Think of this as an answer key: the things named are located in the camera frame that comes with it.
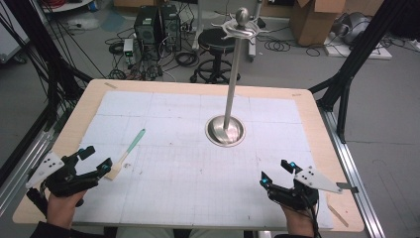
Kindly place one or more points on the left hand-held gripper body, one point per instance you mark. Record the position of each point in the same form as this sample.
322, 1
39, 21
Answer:
62, 180

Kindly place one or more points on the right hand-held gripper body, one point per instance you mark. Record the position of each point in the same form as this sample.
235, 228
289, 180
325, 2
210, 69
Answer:
303, 188

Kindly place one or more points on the metal utensil stand with hooks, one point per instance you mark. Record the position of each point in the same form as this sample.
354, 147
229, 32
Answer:
231, 99

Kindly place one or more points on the person's left hand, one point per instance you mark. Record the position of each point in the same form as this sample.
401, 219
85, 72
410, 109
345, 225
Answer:
64, 206

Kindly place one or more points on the person's right hand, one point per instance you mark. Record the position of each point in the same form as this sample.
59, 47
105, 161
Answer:
298, 221

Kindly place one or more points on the thin wooden stick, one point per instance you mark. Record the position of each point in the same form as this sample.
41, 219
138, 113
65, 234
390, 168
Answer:
337, 214

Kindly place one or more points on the white grid paper mat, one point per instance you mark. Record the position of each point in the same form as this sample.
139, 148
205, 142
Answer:
198, 165

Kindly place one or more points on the small grey power supply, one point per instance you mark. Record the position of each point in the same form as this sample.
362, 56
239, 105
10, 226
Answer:
128, 48

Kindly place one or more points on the white flat board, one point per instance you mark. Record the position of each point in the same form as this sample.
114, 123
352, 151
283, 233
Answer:
360, 51

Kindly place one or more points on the black computer tower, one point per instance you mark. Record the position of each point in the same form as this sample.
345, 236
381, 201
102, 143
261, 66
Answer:
172, 28
147, 28

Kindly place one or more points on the black round stool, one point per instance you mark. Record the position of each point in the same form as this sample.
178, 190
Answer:
214, 43

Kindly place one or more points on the cardboard box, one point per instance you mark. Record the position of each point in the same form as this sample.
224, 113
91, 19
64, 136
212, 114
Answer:
317, 20

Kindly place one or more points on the grey rounded device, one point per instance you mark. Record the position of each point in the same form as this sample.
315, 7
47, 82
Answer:
353, 28

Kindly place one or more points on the aluminium rail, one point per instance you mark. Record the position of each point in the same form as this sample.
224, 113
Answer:
353, 172
20, 172

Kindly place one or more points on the grey metal bracket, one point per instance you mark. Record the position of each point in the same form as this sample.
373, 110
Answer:
348, 187

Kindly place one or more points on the black metal frame post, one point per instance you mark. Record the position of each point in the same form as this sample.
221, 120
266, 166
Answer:
49, 66
346, 76

